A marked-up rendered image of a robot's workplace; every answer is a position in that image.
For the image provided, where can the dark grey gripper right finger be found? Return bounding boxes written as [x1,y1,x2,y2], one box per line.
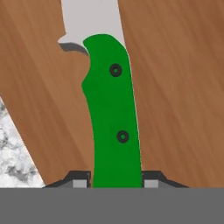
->
[141,171,191,189]

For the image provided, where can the wooden cutting board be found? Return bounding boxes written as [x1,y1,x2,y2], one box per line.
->
[0,0,224,189]

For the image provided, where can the green-handled knife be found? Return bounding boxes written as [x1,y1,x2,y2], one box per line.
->
[57,0,144,189]

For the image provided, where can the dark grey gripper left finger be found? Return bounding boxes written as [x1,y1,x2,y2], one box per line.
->
[43,171,93,189]

